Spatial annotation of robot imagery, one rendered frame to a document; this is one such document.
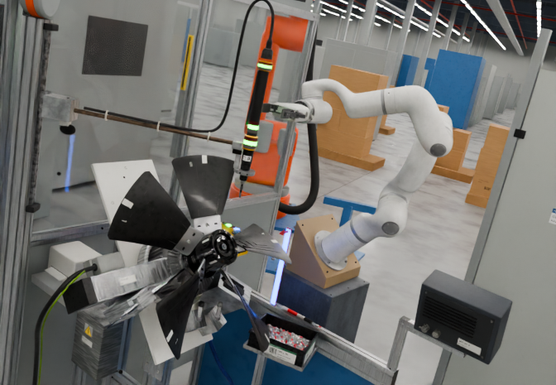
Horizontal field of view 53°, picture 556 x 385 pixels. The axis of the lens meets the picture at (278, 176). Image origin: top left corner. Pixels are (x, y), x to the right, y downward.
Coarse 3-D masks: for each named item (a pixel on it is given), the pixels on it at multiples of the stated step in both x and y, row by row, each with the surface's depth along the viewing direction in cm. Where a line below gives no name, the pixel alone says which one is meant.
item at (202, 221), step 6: (210, 216) 187; (216, 216) 187; (198, 222) 187; (204, 222) 187; (210, 222) 186; (216, 222) 186; (198, 228) 186; (204, 228) 186; (210, 228) 186; (216, 228) 186; (204, 234) 185
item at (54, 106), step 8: (48, 96) 176; (56, 96) 179; (64, 96) 181; (40, 104) 178; (48, 104) 177; (56, 104) 177; (64, 104) 177; (72, 104) 178; (40, 112) 179; (48, 112) 178; (56, 112) 178; (64, 112) 177; (72, 112) 179; (64, 120) 178; (72, 120) 181
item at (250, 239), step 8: (240, 232) 205; (248, 232) 207; (256, 232) 209; (264, 232) 212; (240, 240) 196; (248, 240) 199; (256, 240) 202; (264, 240) 205; (248, 248) 191; (256, 248) 195; (264, 248) 198; (272, 248) 202; (280, 248) 207; (272, 256) 197; (280, 256) 201; (288, 256) 206
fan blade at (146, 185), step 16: (144, 176) 166; (128, 192) 163; (144, 192) 166; (160, 192) 169; (128, 208) 164; (144, 208) 166; (160, 208) 169; (176, 208) 172; (112, 224) 161; (128, 224) 164; (144, 224) 167; (160, 224) 170; (176, 224) 172; (128, 240) 166; (144, 240) 169; (160, 240) 172; (176, 240) 174
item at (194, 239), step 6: (192, 228) 176; (186, 234) 176; (192, 234) 177; (198, 234) 178; (180, 240) 176; (186, 240) 177; (192, 240) 178; (198, 240) 178; (180, 246) 176; (186, 246) 177; (192, 246) 178; (180, 252) 177; (186, 252) 178
